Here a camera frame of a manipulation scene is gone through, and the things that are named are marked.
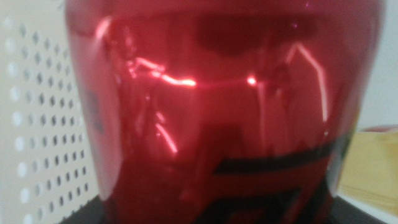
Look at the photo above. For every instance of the yellow tea bottle white cap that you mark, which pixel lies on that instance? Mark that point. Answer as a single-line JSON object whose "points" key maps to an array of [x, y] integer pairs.
{"points": [[373, 168]]}

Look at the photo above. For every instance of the red cola can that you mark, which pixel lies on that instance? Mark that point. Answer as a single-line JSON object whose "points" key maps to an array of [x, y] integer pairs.
{"points": [[217, 109]]}

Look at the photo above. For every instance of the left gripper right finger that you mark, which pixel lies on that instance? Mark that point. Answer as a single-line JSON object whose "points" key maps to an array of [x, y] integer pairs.
{"points": [[345, 214]]}

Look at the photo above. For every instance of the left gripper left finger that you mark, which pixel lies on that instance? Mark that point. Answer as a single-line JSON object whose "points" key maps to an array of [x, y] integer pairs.
{"points": [[93, 214]]}

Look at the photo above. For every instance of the white perforated plastic basket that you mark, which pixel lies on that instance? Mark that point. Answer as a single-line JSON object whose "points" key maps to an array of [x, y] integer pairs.
{"points": [[37, 124]]}

